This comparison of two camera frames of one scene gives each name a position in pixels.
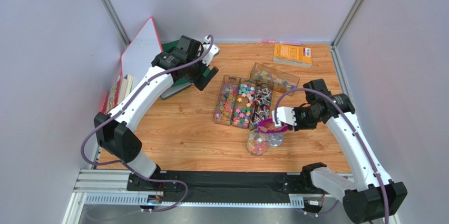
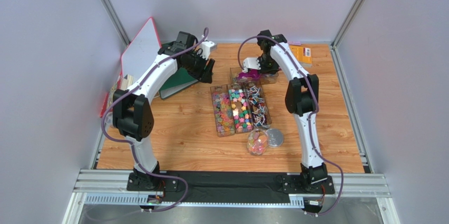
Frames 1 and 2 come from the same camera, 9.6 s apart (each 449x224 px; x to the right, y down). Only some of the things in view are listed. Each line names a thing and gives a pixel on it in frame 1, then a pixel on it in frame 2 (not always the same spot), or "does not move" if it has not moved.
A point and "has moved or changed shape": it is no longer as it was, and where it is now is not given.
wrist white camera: (284, 114) → (251, 62)
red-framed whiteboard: (137, 58) does not move
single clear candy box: (283, 83) has moved or changed shape
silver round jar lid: (275, 139) does not move
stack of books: (118, 91) does not move
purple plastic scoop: (267, 126) → (251, 74)
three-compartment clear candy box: (243, 102) has moved or changed shape
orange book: (292, 55) does not move
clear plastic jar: (257, 142) does not move
